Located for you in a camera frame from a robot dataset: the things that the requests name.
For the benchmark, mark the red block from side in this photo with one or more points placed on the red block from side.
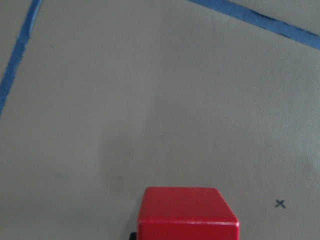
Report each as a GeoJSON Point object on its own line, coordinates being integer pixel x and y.
{"type": "Point", "coordinates": [186, 213]}

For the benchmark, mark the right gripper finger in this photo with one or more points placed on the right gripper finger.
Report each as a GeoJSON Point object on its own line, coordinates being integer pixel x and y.
{"type": "Point", "coordinates": [133, 236]}

